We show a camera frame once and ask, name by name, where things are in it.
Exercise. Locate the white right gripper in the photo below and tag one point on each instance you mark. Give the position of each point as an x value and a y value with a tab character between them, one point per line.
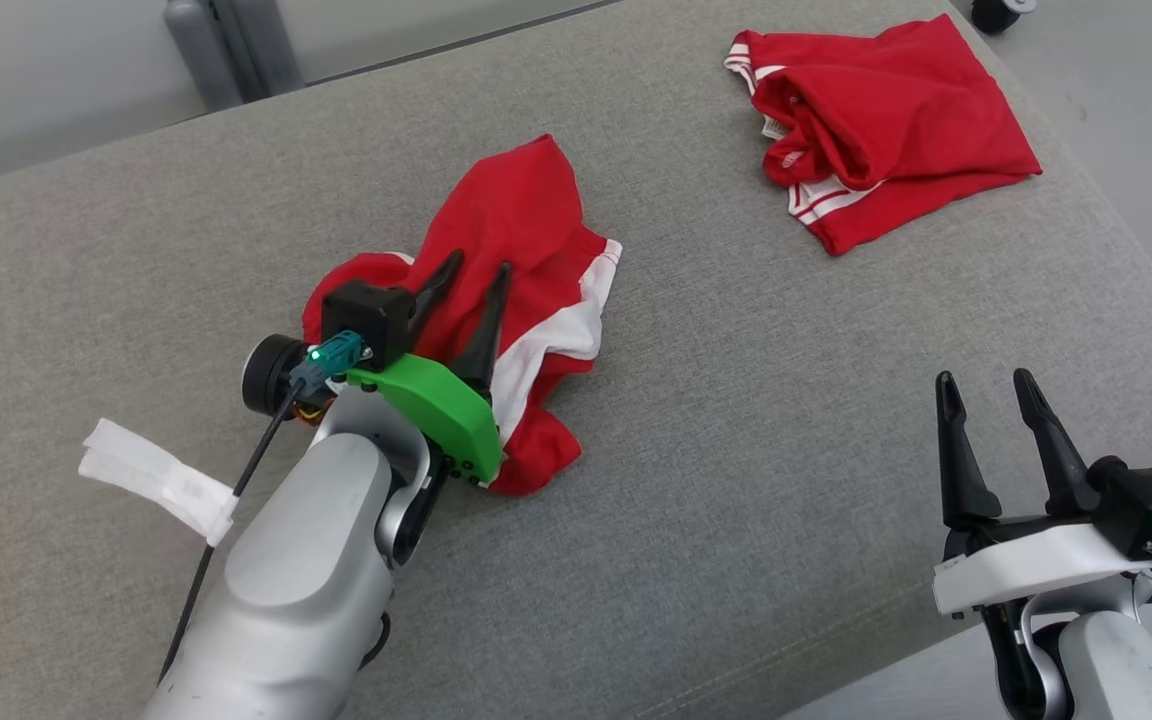
1026	565

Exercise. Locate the black caster wheel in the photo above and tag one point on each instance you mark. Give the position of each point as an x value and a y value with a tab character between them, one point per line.
1001	12

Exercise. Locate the grey partition post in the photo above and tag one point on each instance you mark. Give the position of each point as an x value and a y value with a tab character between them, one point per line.
236	50

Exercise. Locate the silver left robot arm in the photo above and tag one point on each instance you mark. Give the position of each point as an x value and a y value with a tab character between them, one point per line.
296	580

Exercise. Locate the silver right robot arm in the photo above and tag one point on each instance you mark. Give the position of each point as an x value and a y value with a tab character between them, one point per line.
1106	670

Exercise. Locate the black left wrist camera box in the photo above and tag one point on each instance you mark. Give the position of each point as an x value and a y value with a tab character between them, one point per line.
366	320

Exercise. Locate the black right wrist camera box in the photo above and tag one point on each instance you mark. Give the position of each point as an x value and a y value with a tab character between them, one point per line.
1146	505

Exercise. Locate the red white basketball jersey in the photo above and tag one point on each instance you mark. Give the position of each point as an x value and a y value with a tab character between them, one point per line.
896	110

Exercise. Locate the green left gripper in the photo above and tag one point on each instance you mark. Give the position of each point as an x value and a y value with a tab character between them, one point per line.
436	410

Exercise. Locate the red white-striped shorts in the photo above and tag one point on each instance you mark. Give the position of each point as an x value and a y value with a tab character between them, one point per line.
516	210

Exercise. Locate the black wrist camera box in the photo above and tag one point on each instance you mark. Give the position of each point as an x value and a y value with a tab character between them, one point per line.
1146	505
366	320

